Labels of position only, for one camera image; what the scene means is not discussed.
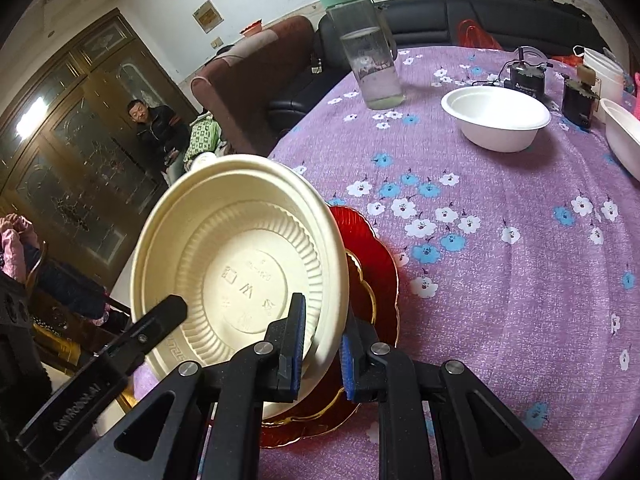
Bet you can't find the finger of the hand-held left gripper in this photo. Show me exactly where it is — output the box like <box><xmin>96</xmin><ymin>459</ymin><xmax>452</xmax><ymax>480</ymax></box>
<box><xmin>17</xmin><ymin>294</ymin><xmax>189</xmax><ymax>462</ymax></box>

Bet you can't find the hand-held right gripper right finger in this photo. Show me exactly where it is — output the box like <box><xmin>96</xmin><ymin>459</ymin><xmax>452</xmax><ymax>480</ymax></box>
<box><xmin>341</xmin><ymin>309</ymin><xmax>576</xmax><ymax>480</ymax></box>

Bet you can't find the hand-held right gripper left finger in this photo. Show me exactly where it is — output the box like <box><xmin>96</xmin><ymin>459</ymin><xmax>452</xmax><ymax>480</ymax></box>
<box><xmin>59</xmin><ymin>292</ymin><xmax>307</xmax><ymax>480</ymax></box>

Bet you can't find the red plate with gold rim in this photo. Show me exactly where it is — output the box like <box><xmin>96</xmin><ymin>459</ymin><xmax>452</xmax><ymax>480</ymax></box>
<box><xmin>259</xmin><ymin>249</ymin><xmax>377</xmax><ymax>449</ymax></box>

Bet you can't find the cream ribbed plastic bowl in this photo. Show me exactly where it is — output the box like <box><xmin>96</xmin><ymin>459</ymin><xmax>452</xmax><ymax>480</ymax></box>
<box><xmin>130</xmin><ymin>154</ymin><xmax>349</xmax><ymax>421</ymax></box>

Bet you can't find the wooden chair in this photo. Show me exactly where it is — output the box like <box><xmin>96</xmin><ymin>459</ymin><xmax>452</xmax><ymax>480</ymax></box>
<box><xmin>24</xmin><ymin>239</ymin><xmax>133</xmax><ymax>376</ymax></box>

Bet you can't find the pink padded garment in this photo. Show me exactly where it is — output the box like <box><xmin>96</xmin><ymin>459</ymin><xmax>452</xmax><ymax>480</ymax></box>
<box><xmin>0</xmin><ymin>212</ymin><xmax>42</xmax><ymax>282</ymax></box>

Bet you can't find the purple floral tablecloth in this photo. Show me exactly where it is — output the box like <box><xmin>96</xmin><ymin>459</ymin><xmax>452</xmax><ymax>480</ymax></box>
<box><xmin>131</xmin><ymin>45</ymin><xmax>640</xmax><ymax>480</ymax></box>

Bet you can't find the wooden cabinet with glass doors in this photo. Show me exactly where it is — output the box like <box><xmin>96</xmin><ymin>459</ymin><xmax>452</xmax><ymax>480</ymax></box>
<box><xmin>0</xmin><ymin>7</ymin><xmax>202</xmax><ymax>306</ymax></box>

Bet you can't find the green checked bag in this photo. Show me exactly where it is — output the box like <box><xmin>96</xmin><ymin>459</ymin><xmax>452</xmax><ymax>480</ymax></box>
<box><xmin>182</xmin><ymin>115</ymin><xmax>224</xmax><ymax>166</ymax></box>

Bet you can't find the brown sofa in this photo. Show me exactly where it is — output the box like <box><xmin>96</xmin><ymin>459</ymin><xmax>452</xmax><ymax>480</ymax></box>
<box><xmin>190</xmin><ymin>15</ymin><xmax>322</xmax><ymax>162</ymax></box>

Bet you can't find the clear bottle with green lid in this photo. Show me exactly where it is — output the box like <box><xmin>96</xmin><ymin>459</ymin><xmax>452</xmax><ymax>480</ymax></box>
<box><xmin>317</xmin><ymin>0</ymin><xmax>405</xmax><ymax>111</ymax></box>

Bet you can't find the black jar with brown cap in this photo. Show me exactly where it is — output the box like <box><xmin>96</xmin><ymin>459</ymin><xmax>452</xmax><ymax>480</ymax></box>
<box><xmin>561</xmin><ymin>63</ymin><xmax>602</xmax><ymax>129</ymax></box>

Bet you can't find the black leather sofa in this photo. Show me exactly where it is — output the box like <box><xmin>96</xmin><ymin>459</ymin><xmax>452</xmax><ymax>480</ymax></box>
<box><xmin>269</xmin><ymin>0</ymin><xmax>623</xmax><ymax>137</ymax></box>

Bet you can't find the orange plastic bag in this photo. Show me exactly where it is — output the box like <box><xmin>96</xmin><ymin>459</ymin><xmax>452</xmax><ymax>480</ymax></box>
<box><xmin>457</xmin><ymin>18</ymin><xmax>502</xmax><ymax>52</ymax></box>

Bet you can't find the white plastic tub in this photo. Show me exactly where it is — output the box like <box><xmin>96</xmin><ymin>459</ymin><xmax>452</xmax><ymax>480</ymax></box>
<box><xmin>582</xmin><ymin>47</ymin><xmax>627</xmax><ymax>107</ymax></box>

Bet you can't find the wall calendar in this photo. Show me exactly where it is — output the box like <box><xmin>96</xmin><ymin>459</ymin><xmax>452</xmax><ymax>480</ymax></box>
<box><xmin>192</xmin><ymin>0</ymin><xmax>224</xmax><ymax>34</ymax></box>

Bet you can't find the black device with cable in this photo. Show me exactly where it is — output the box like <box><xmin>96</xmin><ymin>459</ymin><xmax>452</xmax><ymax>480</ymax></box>
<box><xmin>501</xmin><ymin>46</ymin><xmax>550</xmax><ymax>99</ymax></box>

